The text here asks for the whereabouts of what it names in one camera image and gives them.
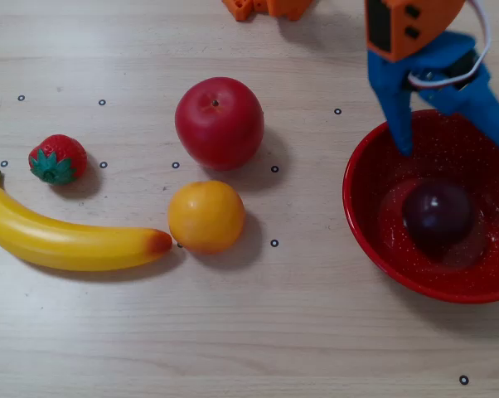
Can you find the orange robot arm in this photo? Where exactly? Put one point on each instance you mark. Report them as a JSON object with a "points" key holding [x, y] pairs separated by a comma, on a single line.
{"points": [[415, 33]]}

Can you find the orange robot base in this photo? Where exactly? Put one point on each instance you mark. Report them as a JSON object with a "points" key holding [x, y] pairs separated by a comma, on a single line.
{"points": [[282, 6]]}

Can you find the red toy apple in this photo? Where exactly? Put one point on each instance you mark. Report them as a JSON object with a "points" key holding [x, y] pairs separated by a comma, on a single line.
{"points": [[219, 124]]}

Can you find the yellow toy banana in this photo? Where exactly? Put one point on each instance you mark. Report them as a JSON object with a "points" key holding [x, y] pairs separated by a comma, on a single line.
{"points": [[67, 242]]}

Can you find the orange toy fruit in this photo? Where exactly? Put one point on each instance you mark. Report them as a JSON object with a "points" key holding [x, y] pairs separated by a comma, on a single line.
{"points": [[206, 216]]}

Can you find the red toy strawberry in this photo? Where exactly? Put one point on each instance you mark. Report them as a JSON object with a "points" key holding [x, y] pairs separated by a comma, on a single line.
{"points": [[61, 155]]}

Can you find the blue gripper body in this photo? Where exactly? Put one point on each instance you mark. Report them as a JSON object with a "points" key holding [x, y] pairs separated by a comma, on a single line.
{"points": [[388, 84]]}

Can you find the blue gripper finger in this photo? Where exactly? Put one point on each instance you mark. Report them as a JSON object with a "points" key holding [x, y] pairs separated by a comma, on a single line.
{"points": [[477, 108], [392, 95]]}

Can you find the dark purple toy plum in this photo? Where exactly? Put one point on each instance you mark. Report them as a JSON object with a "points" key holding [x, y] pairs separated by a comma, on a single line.
{"points": [[438, 219]]}

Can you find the red speckled bowl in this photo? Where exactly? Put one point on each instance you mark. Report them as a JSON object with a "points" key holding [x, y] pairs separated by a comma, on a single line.
{"points": [[369, 215]]}

